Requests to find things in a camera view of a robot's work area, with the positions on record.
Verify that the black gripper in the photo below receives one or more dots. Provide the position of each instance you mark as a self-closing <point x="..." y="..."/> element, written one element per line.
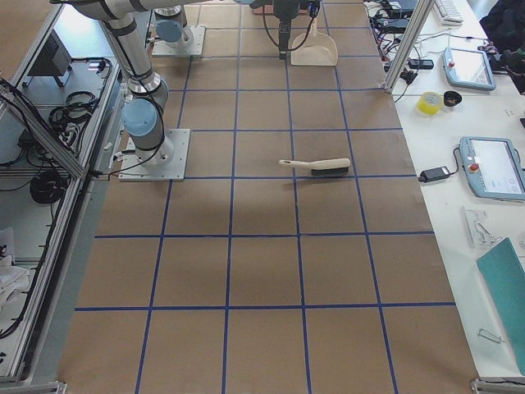
<point x="283" y="11"/>

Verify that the beige plastic dustpan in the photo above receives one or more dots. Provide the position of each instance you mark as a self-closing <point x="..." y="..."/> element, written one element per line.
<point x="315" y="49"/>

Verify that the beige hand brush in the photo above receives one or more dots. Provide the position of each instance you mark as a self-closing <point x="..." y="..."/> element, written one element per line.
<point x="328" y="167"/>

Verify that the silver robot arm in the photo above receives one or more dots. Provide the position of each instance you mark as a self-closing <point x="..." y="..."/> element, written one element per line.
<point x="143" y="115"/>
<point x="175" y="16"/>

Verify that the yellow tape roll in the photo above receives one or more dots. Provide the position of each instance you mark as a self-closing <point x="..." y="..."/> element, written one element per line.
<point x="430" y="103"/>

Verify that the white keyboard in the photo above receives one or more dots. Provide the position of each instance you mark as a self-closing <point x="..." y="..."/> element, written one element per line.
<point x="447" y="13"/>

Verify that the blue teach pendant far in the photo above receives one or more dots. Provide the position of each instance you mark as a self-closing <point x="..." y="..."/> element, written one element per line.
<point x="468" y="69"/>

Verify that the blue teach pendant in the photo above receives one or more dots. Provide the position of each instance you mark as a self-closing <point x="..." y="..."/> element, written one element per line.
<point x="492" y="168"/>
<point x="468" y="69"/>

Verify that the blue teach pendant near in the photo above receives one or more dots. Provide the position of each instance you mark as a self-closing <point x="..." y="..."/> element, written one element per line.
<point x="492" y="168"/>

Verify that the teal folder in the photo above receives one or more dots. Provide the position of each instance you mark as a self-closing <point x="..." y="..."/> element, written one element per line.
<point x="504" y="278"/>

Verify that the white crumpled cloth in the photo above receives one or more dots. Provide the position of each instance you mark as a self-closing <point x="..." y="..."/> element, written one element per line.
<point x="14" y="279"/>

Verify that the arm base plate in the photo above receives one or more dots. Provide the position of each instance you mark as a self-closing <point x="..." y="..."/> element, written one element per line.
<point x="169" y="163"/>
<point x="180" y="42"/>

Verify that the aluminium frame post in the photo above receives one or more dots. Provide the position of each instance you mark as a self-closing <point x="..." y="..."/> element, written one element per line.
<point x="411" y="34"/>

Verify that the black power brick with cable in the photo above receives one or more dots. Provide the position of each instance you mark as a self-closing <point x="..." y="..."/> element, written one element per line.
<point x="434" y="174"/>

